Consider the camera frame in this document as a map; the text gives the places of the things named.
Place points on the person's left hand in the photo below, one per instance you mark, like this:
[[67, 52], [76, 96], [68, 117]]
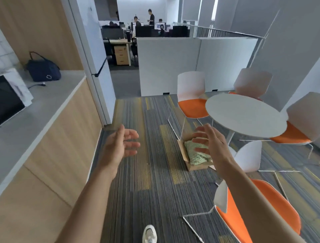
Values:
[[116, 150]]

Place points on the person's right hand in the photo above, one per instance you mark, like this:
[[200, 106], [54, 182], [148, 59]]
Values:
[[218, 147]]

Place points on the person's left thumb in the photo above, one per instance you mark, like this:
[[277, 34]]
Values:
[[121, 131]]

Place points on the person's right thumb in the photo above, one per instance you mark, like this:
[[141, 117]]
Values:
[[210, 129]]

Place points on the person's right middle finger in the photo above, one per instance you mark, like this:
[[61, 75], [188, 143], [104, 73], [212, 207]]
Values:
[[200, 138]]

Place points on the person's left middle finger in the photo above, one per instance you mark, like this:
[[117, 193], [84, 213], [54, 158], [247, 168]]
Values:
[[133, 145]]

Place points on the person's left forearm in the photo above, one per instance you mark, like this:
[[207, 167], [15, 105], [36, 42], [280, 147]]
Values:
[[87, 205]]

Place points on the person's right forearm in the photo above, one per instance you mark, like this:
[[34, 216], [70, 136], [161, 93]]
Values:
[[252, 207]]

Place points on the green patterned cloth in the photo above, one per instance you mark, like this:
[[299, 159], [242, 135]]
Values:
[[196, 156]]

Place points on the brown cardboard box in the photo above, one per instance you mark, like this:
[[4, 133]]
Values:
[[186, 160]]

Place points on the white chair with orange seat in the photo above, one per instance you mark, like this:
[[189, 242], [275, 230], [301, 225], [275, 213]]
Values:
[[191, 100], [275, 202], [247, 155], [253, 81], [303, 117]]

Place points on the round white table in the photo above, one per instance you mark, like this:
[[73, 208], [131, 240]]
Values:
[[245, 115]]

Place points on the wooden counter cabinet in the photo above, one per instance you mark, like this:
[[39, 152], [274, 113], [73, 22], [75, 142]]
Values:
[[55, 140]]

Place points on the white partition panel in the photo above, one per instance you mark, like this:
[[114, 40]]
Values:
[[185, 65]]

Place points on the wooden drawer cabinet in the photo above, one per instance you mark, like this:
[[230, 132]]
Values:
[[122, 55]]

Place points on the black office chair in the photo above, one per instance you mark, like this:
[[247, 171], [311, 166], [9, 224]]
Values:
[[108, 50]]

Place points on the wooden office desk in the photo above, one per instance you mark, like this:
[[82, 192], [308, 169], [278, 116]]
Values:
[[120, 42]]

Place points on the person's white shoe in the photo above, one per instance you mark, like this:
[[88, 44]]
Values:
[[149, 234]]

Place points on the black desk divider screen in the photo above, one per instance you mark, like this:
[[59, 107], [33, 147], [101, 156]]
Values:
[[112, 33]]

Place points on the dark blue bag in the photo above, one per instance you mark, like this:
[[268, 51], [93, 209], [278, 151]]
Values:
[[43, 68]]

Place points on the black and white microwave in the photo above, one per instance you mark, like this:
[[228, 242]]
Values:
[[11, 96]]

